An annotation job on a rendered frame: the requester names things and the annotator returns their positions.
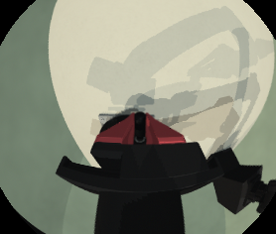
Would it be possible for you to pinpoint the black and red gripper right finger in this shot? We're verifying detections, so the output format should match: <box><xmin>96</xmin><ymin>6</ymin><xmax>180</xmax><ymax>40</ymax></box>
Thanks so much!
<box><xmin>146</xmin><ymin>113</ymin><xmax>187</xmax><ymax>145</ymax></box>

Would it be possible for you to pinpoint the grey bench vise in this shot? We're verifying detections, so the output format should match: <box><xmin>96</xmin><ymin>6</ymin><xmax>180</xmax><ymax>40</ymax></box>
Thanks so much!
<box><xmin>98</xmin><ymin>112</ymin><xmax>146</xmax><ymax>144</ymax></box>

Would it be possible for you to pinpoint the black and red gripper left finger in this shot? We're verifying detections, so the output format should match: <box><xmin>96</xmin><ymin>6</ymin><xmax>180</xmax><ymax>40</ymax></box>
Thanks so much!
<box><xmin>94</xmin><ymin>113</ymin><xmax>135</xmax><ymax>144</ymax></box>

